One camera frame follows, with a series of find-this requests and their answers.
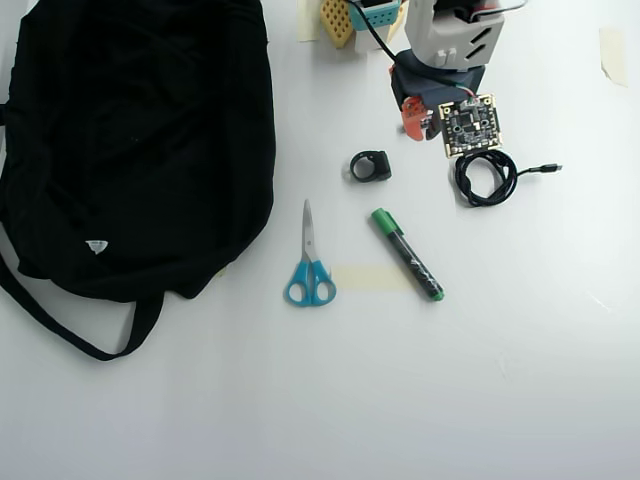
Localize yellow perforated robot base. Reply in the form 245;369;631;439
319;0;357;49

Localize coiled black USB cable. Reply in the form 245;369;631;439
453;151;565;209

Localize torn masking tape piece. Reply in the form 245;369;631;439
598;27;629;89

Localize blue handled scissors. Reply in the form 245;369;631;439
283;198;337;307

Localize green black marker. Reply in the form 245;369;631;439
370;208;446;303

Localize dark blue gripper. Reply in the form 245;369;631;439
389;49;486;143

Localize long masking tape strip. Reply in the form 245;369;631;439
330;263;412;294

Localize black plastic ring clip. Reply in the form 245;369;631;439
348;149;392;184

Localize camera circuit board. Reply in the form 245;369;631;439
438;93;503;160

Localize black fabric bag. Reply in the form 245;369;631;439
0;0;278;362

